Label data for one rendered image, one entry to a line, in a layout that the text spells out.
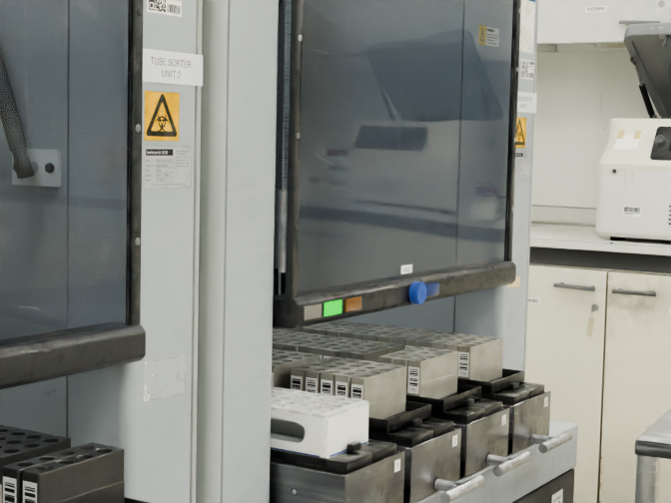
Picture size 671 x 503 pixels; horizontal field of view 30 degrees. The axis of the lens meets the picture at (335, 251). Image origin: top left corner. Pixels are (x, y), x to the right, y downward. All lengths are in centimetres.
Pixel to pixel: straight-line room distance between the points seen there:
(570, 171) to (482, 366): 262
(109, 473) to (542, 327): 275
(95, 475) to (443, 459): 57
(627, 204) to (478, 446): 210
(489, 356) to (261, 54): 71
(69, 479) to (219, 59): 45
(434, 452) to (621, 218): 222
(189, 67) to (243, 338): 30
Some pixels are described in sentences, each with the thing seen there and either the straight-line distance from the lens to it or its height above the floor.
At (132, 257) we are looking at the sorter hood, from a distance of 118.
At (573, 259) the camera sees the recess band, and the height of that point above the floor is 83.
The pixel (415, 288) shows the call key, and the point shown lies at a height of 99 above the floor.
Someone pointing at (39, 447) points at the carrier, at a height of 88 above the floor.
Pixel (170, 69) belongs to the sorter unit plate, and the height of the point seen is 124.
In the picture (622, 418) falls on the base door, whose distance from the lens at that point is 379.
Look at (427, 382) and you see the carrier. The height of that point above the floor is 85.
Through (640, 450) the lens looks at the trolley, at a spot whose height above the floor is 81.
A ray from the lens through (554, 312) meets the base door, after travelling 381.
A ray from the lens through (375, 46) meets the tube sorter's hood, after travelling 154.
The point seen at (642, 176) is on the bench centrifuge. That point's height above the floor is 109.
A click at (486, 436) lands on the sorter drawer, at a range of 172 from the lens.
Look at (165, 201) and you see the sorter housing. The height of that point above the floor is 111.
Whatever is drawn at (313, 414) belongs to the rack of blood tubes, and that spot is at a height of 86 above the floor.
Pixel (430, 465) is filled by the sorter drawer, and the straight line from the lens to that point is 158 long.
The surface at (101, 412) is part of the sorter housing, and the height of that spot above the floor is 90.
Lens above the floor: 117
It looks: 5 degrees down
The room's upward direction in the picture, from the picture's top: 1 degrees clockwise
